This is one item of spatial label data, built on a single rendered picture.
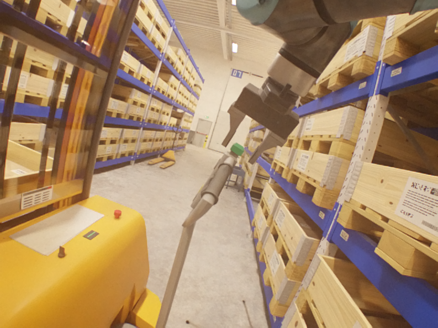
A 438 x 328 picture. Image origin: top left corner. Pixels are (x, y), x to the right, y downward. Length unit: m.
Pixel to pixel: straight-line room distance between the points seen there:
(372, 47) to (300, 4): 1.38
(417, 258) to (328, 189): 0.70
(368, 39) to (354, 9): 1.38
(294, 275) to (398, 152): 1.11
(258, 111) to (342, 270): 1.17
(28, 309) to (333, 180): 1.49
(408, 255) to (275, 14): 0.81
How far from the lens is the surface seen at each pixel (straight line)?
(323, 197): 1.42
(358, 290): 1.56
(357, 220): 1.17
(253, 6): 0.27
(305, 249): 1.51
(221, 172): 0.51
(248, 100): 0.41
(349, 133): 1.45
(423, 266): 0.94
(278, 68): 0.38
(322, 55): 0.38
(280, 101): 0.34
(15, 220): 1.26
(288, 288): 1.66
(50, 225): 1.02
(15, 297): 0.76
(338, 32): 0.38
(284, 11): 0.28
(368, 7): 0.25
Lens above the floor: 1.44
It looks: 6 degrees down
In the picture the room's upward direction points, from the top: 17 degrees clockwise
